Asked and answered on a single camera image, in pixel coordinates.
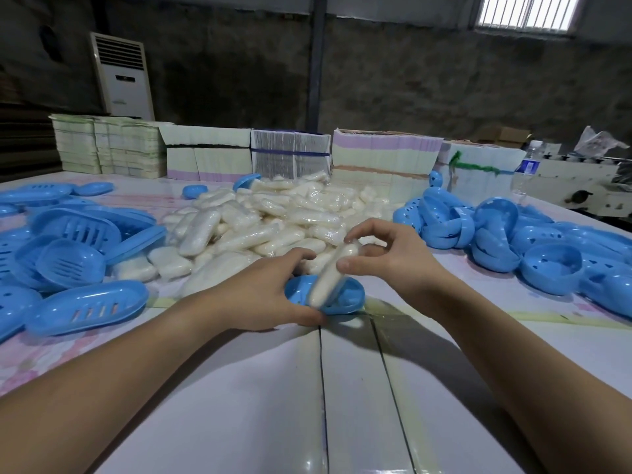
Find person's left hand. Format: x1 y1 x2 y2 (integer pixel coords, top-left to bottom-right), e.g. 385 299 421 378
197 247 327 331

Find barred window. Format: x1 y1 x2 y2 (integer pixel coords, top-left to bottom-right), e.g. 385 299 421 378
475 0 586 34

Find stack of greenish paper sheets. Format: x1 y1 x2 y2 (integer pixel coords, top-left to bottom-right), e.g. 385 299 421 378
49 114 169 179

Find white soap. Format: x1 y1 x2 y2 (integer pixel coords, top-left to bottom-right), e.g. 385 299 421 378
308 241 361 309

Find brown cardboard box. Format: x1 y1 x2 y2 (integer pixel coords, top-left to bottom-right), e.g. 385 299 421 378
476 125 532 149

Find person's right hand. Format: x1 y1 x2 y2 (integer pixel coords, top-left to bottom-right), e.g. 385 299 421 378
335 217 448 311

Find dark metal pillar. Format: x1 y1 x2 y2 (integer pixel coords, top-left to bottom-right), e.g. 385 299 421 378
305 0 328 134

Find white workshop machine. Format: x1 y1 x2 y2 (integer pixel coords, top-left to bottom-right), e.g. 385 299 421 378
515 152 632 218

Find clear water bottle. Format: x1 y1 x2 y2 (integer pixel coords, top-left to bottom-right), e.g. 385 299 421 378
513 140 544 198

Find white plastic bag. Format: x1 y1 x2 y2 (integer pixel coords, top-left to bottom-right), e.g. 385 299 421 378
575 125 631 159

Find row of stacked flat cartons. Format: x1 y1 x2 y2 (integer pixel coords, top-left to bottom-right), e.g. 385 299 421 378
159 124 253 183

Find white standing air conditioner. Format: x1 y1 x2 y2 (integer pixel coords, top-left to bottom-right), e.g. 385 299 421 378
88 32 155 122

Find clear plastic bag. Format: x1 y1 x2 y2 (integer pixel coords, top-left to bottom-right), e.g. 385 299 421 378
365 298 411 321

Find white sheet stack, green mark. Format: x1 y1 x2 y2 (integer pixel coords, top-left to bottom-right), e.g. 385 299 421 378
436 140 527 203

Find person's right forearm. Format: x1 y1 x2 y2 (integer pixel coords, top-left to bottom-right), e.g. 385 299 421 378
419 280 632 474

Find stacks of brown cardboard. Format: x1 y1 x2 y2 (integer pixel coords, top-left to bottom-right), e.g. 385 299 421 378
0 101 63 183

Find silver sheet bundle, blue band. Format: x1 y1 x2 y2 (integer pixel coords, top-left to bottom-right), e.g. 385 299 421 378
250 128 332 181

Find white carton stack, pink stripe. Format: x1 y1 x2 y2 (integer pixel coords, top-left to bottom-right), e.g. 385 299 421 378
330 128 444 193

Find person's left forearm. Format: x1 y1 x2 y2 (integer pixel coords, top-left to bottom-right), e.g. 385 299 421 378
0 290 233 474

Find pile of blue slotted lids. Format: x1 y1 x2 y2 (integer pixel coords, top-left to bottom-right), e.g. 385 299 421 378
0 181 168 341

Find pile of blue plastic lids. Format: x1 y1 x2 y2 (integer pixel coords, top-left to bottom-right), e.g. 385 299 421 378
392 186 632 319

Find pile of white soaps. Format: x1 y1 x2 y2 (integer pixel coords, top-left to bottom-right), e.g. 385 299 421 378
111 170 431 297

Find blue slotted plastic base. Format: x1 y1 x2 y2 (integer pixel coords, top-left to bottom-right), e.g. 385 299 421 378
284 273 366 315

